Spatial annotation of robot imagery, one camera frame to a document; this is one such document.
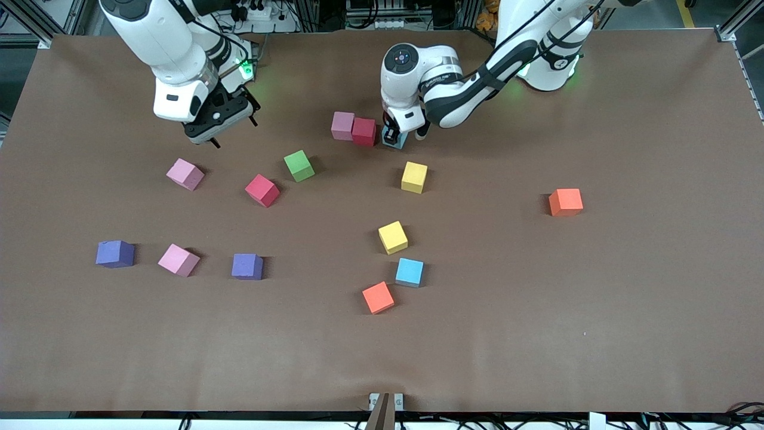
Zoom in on red foam cube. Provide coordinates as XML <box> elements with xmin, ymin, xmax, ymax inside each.
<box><xmin>352</xmin><ymin>117</ymin><xmax>378</xmax><ymax>148</ymax></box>
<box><xmin>245</xmin><ymin>174</ymin><xmax>281</xmax><ymax>208</ymax></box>

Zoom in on pink foam cube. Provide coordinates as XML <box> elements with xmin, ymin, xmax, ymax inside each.
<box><xmin>331</xmin><ymin>111</ymin><xmax>356</xmax><ymax>142</ymax></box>
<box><xmin>166</xmin><ymin>158</ymin><xmax>205</xmax><ymax>192</ymax></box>
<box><xmin>158</xmin><ymin>244</ymin><xmax>201</xmax><ymax>278</ymax></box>

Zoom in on yellow foam cube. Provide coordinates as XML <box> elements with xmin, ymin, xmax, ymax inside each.
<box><xmin>401</xmin><ymin>161</ymin><xmax>429</xmax><ymax>195</ymax></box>
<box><xmin>378</xmin><ymin>221</ymin><xmax>409</xmax><ymax>256</ymax></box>

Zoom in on green foam cube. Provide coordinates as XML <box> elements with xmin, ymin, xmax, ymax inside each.
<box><xmin>283</xmin><ymin>150</ymin><xmax>316</xmax><ymax>183</ymax></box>

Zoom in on white power strip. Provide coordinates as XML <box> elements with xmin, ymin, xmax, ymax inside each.
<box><xmin>230</xmin><ymin>0</ymin><xmax>299</xmax><ymax>34</ymax></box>

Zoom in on metal equipment rack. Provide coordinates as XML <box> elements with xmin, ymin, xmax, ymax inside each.
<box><xmin>345</xmin><ymin>0</ymin><xmax>412</xmax><ymax>30</ymax></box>

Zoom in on purple foam cube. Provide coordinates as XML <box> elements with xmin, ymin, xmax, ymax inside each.
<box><xmin>95</xmin><ymin>240</ymin><xmax>136</xmax><ymax>269</ymax></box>
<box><xmin>231</xmin><ymin>253</ymin><xmax>264</xmax><ymax>281</ymax></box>

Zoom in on pile of orange objects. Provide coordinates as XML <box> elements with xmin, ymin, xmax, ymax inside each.
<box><xmin>475</xmin><ymin>0</ymin><xmax>500</xmax><ymax>33</ymax></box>

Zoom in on orange foam cube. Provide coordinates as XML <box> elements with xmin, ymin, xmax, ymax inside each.
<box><xmin>549</xmin><ymin>188</ymin><xmax>584</xmax><ymax>217</ymax></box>
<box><xmin>362</xmin><ymin>281</ymin><xmax>396</xmax><ymax>315</ymax></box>

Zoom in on brown paper table cover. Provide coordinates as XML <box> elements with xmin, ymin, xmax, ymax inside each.
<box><xmin>0</xmin><ymin>29</ymin><xmax>764</xmax><ymax>414</ymax></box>

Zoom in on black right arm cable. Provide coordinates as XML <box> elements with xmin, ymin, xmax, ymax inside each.
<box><xmin>190</xmin><ymin>17</ymin><xmax>252</xmax><ymax>62</ymax></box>

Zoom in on aluminium frame post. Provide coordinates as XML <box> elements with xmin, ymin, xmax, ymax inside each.
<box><xmin>12</xmin><ymin>0</ymin><xmax>90</xmax><ymax>50</ymax></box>
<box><xmin>715</xmin><ymin>0</ymin><xmax>764</xmax><ymax>44</ymax></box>

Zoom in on metal table edge bracket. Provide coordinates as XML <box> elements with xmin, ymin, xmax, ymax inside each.
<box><xmin>365</xmin><ymin>392</ymin><xmax>405</xmax><ymax>430</ymax></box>

